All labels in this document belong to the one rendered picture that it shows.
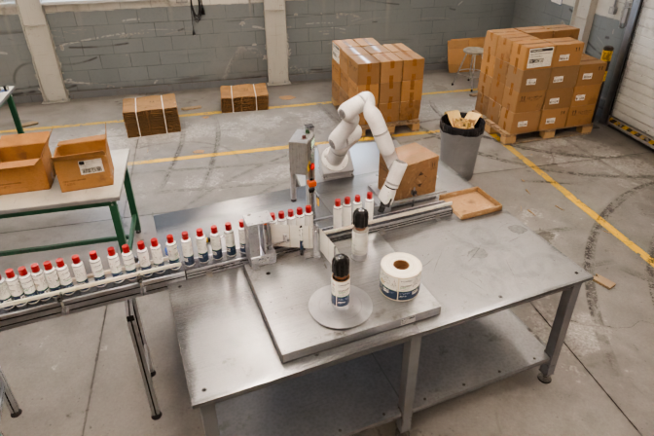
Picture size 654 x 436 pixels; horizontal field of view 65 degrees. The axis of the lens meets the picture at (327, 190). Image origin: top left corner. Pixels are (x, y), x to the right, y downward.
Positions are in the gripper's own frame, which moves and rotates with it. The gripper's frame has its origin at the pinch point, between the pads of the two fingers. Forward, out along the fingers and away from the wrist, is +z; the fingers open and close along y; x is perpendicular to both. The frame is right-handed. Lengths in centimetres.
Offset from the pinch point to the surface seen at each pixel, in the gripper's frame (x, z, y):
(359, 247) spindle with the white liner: -27.9, 8.8, 31.5
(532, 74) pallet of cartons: 272, -89, -198
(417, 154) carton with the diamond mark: 31, -29, -27
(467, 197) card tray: 69, -12, -9
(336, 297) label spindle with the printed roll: -53, 18, 63
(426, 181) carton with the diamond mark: 40.2, -14.6, -19.3
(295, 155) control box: -64, -24, -2
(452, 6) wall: 345, -133, -483
